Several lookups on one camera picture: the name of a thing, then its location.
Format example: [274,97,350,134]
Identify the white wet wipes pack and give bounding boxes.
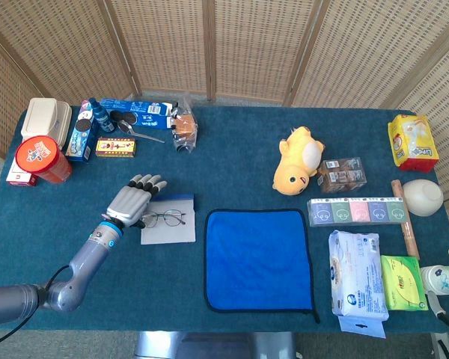
[328,230,391,340]

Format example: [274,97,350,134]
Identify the blue microfiber cloth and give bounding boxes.
[204,208,321,325]

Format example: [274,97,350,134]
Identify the clear box brown figurines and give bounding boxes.
[317,156,368,194]

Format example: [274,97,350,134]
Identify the metal spoon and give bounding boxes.
[117,119,166,144]

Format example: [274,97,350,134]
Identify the red white flat box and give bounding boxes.
[5,162,39,187]

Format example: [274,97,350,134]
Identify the pastel pocket tissue multipack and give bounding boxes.
[307,197,411,228]

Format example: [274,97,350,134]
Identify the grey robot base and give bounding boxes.
[133,331,299,359]

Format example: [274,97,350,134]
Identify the wooden rolling pin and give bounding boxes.
[391,179,421,260]

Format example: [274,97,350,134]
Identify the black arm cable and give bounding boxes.
[0,264,71,347]

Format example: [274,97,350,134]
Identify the yellow red snack bag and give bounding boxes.
[387,114,440,174]

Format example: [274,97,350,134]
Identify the beige lunch box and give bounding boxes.
[20,96,73,150]

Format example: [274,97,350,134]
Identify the blue spray bottle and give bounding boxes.
[88,97,116,134]

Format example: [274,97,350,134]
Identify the thin wire-frame eyeglasses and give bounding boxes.
[141,209,187,230]

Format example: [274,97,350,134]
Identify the short blue cookie box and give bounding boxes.
[65,99,100,163]

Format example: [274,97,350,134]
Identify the red cylindrical canister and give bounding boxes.
[14,135,74,184]

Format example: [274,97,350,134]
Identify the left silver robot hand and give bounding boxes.
[100,174,168,229]

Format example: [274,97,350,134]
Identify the yellow plush chick toy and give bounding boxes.
[272,126,326,196]

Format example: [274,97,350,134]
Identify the blue glasses case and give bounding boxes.
[140,193,198,246]

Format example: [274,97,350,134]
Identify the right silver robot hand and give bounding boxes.
[428,248,449,334]

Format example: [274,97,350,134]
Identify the clear bag of bread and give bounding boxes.
[170,95,199,154]

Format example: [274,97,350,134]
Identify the long blue cookie box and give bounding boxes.
[99,98,175,131]

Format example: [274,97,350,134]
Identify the woven folding screen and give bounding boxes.
[0,0,449,203]

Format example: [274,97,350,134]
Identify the small yellow box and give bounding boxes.
[95,137,138,159]

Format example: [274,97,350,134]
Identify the white bowl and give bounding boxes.
[402,179,445,217]

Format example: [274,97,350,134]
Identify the green tissue pack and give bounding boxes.
[379,254,429,312]

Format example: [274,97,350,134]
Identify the teal table cover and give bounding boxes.
[0,105,449,334]

